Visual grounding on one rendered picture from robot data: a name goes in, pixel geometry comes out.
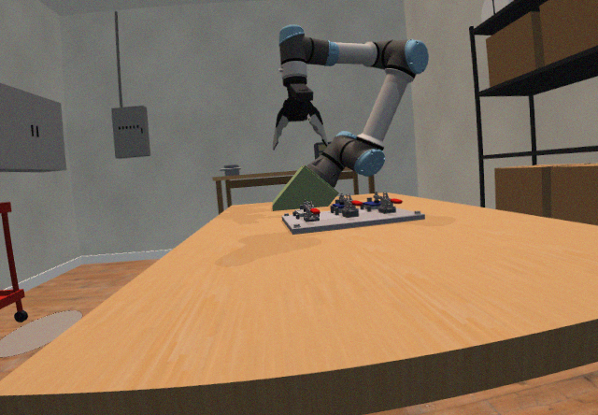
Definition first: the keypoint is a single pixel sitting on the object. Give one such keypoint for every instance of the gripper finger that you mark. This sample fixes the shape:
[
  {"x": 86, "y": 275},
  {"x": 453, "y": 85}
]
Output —
[
  {"x": 282, "y": 122},
  {"x": 316, "y": 121}
]

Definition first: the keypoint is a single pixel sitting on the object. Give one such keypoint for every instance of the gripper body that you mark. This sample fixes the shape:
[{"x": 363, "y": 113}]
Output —
[{"x": 296, "y": 108}]

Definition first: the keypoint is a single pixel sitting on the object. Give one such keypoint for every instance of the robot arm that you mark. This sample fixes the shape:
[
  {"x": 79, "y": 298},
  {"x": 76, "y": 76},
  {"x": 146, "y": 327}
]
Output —
[{"x": 403, "y": 58}]

